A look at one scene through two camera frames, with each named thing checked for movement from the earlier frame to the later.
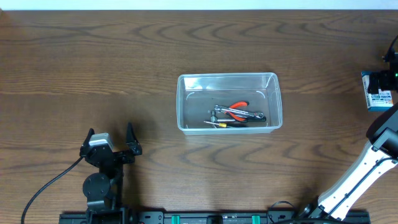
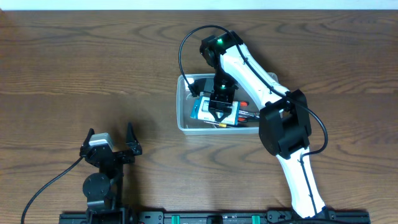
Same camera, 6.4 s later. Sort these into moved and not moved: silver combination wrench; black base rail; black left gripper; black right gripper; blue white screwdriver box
Moved: black right gripper; blue white screwdriver box
Not moved: black left gripper; silver combination wrench; black base rail
